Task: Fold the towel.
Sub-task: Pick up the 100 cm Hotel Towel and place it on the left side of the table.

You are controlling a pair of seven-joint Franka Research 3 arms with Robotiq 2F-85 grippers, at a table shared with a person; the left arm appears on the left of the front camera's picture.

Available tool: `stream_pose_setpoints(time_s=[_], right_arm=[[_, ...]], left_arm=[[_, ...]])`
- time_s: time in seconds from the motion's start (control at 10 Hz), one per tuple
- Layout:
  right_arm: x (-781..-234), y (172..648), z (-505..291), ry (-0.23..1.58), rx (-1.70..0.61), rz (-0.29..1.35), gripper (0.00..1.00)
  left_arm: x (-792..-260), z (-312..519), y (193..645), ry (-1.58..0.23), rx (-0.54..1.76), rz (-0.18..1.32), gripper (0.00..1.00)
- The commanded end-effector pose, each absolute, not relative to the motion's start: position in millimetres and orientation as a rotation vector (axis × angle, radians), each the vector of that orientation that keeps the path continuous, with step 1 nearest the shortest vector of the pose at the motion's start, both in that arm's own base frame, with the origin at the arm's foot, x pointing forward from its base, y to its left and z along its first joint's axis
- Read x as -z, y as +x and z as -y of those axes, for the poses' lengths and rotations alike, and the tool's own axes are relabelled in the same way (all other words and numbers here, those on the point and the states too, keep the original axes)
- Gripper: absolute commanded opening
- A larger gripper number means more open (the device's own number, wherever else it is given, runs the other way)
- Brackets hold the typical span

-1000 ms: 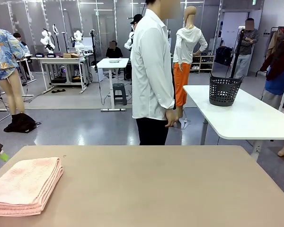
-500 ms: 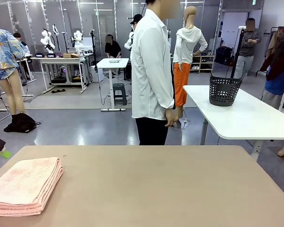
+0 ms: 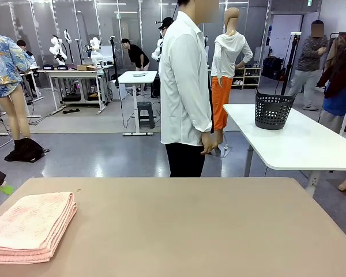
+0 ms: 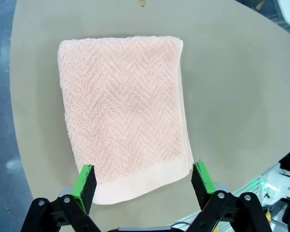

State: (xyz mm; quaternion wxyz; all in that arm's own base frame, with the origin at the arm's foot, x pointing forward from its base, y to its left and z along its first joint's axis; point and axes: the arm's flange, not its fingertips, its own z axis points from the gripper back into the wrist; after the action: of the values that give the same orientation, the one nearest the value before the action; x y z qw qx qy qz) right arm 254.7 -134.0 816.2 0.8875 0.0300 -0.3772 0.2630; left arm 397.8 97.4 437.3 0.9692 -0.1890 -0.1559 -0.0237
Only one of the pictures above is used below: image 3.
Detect pink terry towel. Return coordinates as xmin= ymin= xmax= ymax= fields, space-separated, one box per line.
xmin=0 ymin=191 xmax=78 ymax=265

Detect person's right forearm white sleeve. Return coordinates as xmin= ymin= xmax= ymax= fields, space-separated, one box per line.
xmin=187 ymin=92 xmax=213 ymax=134

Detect person's right hand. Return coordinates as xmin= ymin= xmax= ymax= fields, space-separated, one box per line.
xmin=200 ymin=132 xmax=215 ymax=156

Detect mannequin with tan cap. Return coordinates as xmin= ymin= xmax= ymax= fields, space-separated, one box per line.
xmin=0 ymin=11 xmax=32 ymax=142

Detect blue floral shirt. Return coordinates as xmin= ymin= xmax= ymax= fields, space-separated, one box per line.
xmin=0 ymin=30 xmax=35 ymax=99

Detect long white robot desk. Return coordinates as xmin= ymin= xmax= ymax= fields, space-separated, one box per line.
xmin=36 ymin=68 xmax=108 ymax=115

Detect dark haired person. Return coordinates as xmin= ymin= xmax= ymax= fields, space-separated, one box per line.
xmin=16 ymin=39 xmax=38 ymax=73

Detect grey step stool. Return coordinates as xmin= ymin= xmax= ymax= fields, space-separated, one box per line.
xmin=137 ymin=101 xmax=156 ymax=129

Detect black tripod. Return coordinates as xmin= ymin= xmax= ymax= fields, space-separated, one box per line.
xmin=109 ymin=36 xmax=121 ymax=83

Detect white standing desk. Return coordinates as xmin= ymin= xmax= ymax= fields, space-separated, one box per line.
xmin=117 ymin=70 xmax=159 ymax=137

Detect person in black shirt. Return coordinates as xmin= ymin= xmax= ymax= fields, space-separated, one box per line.
xmin=121 ymin=38 xmax=151 ymax=72

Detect person in white shirt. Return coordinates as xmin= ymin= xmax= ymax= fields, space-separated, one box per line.
xmin=158 ymin=0 xmax=220 ymax=178

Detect person with black cap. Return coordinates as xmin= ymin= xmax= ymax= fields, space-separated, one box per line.
xmin=157 ymin=16 xmax=174 ymax=38

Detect orange trousers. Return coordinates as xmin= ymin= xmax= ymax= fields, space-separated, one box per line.
xmin=210 ymin=75 xmax=230 ymax=132

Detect white hoodie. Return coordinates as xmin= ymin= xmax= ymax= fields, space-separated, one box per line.
xmin=210 ymin=32 xmax=254 ymax=80

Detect wooden shoe shelf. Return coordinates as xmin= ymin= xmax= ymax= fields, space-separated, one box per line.
xmin=231 ymin=67 xmax=262 ymax=89

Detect beige bald mannequin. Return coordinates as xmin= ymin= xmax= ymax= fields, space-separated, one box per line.
xmin=210 ymin=7 xmax=254 ymax=151

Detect dark perforated plastic basket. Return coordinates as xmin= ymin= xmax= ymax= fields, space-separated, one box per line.
xmin=255 ymin=88 xmax=298 ymax=130

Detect black equipment case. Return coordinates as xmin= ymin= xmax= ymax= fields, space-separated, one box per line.
xmin=261 ymin=56 xmax=285 ymax=81

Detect black light stand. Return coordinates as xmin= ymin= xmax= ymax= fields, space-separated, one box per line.
xmin=274 ymin=31 xmax=303 ymax=96

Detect white door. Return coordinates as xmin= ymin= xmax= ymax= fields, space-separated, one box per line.
xmin=269 ymin=13 xmax=304 ymax=81

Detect person in striped grey sweater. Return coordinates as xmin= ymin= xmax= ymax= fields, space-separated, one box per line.
xmin=287 ymin=20 xmax=329 ymax=112

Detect blue garment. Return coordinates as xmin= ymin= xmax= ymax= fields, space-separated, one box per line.
xmin=322 ymin=85 xmax=346 ymax=117

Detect beige coat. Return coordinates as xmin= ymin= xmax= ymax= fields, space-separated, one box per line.
xmin=324 ymin=36 xmax=340 ymax=73

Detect dark brown jacket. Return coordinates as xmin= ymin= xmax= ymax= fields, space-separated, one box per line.
xmin=317 ymin=34 xmax=346 ymax=100

